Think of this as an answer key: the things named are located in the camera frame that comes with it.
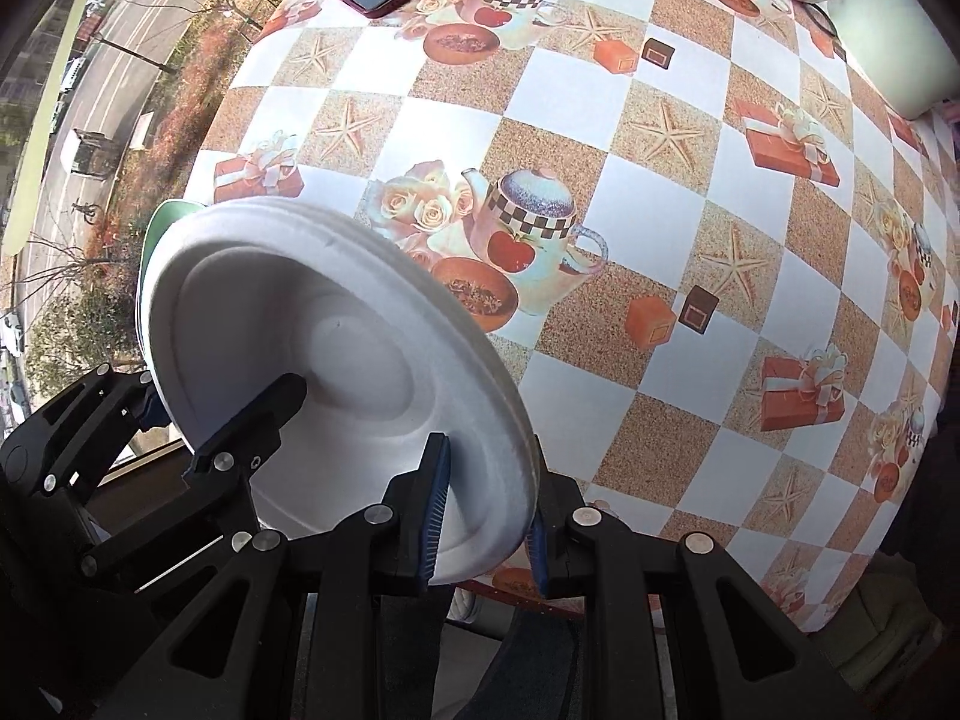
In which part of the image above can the white foam bowl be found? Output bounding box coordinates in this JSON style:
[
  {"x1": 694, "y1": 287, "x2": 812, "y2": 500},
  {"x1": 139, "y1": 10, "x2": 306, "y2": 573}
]
[{"x1": 140, "y1": 197, "x2": 539, "y2": 583}]

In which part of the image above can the green pastel plate stack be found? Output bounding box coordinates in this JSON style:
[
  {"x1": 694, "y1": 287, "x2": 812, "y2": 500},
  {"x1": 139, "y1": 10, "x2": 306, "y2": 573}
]
[{"x1": 137, "y1": 199, "x2": 203, "y2": 293}]

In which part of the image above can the patterned checkered tablecloth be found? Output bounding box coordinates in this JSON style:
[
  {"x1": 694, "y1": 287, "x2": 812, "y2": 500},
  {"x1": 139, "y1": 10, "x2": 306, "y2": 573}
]
[{"x1": 187, "y1": 0, "x2": 958, "y2": 632}]

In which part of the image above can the pale green cylindrical container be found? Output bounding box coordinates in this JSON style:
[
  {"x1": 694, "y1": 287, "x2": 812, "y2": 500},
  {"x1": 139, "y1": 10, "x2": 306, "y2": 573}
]
[{"x1": 825, "y1": 0, "x2": 960, "y2": 119}]

